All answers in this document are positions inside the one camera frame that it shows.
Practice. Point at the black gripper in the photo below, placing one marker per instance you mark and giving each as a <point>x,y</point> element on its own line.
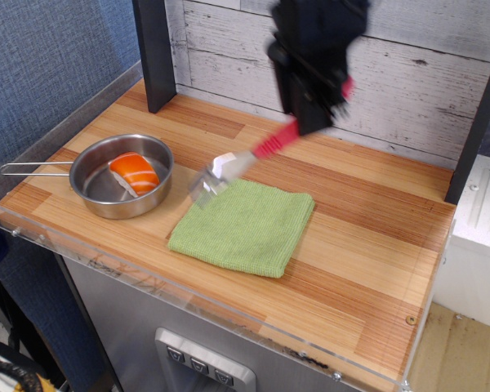
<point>312,39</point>

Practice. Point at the red handled metal fork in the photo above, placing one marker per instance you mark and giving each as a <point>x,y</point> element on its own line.
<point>216,177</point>

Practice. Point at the green towel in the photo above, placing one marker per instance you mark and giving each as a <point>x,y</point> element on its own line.
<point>251,228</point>

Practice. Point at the salmon sushi toy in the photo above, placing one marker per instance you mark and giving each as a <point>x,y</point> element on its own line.
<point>134,173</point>

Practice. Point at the small steel pan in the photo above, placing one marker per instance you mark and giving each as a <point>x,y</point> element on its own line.
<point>86,179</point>

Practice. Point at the clear acrylic front guard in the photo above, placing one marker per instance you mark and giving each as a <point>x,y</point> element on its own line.
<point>287,338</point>

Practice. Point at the white ribbed box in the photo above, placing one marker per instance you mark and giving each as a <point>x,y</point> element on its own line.
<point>463,281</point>

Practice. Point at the silver button control panel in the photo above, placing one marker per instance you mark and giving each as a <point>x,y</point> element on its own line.
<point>204,361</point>

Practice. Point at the yellow black object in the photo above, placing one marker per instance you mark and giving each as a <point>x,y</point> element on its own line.
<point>34,383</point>

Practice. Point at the black left vertical post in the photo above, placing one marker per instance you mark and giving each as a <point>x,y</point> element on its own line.
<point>155,52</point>

